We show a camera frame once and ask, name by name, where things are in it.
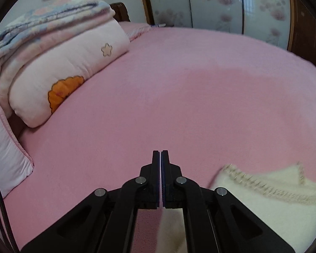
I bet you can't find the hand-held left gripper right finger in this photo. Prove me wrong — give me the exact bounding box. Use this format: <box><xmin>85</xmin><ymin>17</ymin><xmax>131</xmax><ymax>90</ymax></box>
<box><xmin>161</xmin><ymin>150</ymin><xmax>295</xmax><ymax>253</ymax></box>

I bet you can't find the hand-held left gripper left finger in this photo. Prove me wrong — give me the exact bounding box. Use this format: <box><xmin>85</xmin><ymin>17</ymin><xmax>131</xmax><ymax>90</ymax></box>
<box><xmin>20</xmin><ymin>150</ymin><xmax>161</xmax><ymax>253</ymax></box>

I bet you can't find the white knit cardigan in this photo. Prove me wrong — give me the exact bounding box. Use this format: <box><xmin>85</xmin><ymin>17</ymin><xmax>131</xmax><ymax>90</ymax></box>
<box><xmin>158</xmin><ymin>163</ymin><xmax>316</xmax><ymax>253</ymax></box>

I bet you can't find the pink bed blanket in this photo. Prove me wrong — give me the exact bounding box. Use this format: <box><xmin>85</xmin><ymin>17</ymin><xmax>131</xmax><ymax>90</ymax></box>
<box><xmin>3</xmin><ymin>22</ymin><xmax>316</xmax><ymax>253</ymax></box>

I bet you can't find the folded pink quilt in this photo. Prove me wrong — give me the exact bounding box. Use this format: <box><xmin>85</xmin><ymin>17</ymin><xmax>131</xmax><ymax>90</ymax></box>
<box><xmin>9</xmin><ymin>18</ymin><xmax>131</xmax><ymax>128</ymax></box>

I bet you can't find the pink cartoon pillow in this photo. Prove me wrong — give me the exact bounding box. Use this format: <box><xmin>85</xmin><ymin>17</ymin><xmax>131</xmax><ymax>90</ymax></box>
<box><xmin>0</xmin><ymin>84</ymin><xmax>34</xmax><ymax>199</ymax></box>

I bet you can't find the dark wooden headboard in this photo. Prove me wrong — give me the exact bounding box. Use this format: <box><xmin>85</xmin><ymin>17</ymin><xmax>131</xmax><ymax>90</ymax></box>
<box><xmin>109</xmin><ymin>2</ymin><xmax>131</xmax><ymax>23</ymax></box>

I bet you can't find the floral sliding-door wardrobe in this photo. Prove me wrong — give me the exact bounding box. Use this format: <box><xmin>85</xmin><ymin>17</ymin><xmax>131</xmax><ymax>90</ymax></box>
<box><xmin>138</xmin><ymin>0</ymin><xmax>298</xmax><ymax>52</ymax></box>

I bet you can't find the folded floral blanket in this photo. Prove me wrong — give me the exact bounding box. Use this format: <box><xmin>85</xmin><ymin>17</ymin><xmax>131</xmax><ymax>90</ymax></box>
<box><xmin>0</xmin><ymin>0</ymin><xmax>116</xmax><ymax>95</ymax></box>

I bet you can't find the dark wooden door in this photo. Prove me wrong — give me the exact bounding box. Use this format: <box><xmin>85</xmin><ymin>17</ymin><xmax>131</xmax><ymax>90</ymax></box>
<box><xmin>287</xmin><ymin>0</ymin><xmax>316</xmax><ymax>66</ymax></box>

